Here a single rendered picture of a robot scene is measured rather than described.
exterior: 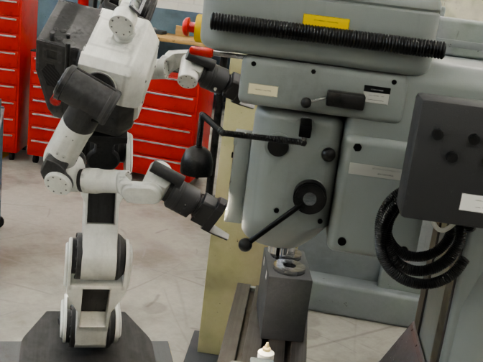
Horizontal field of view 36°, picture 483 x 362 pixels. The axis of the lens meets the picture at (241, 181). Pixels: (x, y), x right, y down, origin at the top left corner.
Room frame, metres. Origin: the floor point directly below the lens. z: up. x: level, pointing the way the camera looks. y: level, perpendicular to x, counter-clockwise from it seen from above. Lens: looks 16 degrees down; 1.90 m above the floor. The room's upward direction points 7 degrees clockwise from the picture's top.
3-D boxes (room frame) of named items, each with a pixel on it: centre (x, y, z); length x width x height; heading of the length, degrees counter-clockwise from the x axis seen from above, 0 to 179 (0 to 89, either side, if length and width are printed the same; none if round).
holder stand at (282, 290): (1.97, -0.16, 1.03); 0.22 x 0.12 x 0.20; 4
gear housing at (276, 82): (1.61, -0.15, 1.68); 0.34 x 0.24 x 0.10; 86
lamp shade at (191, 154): (1.60, 0.10, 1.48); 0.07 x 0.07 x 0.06
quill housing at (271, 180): (1.61, -0.11, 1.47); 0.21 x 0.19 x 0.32; 176
